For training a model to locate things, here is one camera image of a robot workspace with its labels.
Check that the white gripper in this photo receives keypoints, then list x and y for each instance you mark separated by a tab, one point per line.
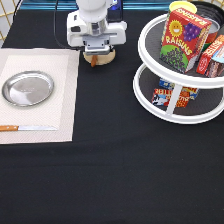
96	38

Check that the round silver metal plate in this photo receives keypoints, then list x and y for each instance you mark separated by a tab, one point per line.
28	88

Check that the wooden handled fork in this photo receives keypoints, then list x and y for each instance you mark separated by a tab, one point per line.
94	60

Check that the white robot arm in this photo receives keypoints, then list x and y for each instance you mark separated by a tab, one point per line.
93	11

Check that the round wooden coaster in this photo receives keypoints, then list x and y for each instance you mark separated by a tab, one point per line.
102	59

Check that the white two-tier turntable rack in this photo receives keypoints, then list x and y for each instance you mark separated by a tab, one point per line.
210	101

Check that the beige woven placemat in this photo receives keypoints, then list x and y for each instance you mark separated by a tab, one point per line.
56	111

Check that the yellow lidded can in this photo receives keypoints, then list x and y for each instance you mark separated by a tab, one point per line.
182	4

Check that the colourful box on lower tier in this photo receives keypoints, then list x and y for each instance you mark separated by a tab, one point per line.
162	94

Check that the red raisins box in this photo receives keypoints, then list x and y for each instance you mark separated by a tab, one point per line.
184	39

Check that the red snack box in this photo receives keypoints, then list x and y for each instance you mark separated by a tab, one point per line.
211	63

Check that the red and silver can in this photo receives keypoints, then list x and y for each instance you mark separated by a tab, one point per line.
212	33

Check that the wooden handled knife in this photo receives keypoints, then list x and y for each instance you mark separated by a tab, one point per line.
4	128

